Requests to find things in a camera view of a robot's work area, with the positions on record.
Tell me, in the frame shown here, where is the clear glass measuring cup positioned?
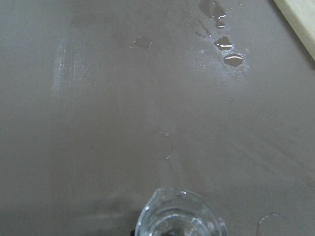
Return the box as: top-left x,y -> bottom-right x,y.
134,188 -> 228,236

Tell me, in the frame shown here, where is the bamboo cutting board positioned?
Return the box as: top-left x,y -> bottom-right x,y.
274,0 -> 315,59

